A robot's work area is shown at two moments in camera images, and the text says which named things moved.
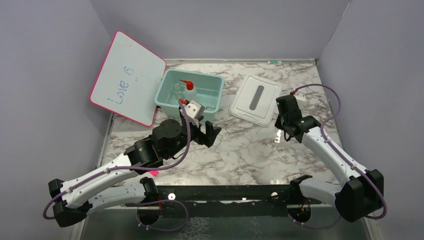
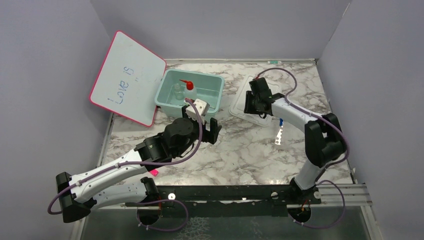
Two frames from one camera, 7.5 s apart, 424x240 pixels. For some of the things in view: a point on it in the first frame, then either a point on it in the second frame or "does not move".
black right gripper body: [280, 123] → [251, 105]
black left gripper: [208, 138] does not move
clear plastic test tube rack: [277, 138] does not move
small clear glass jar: [178, 91] does not move
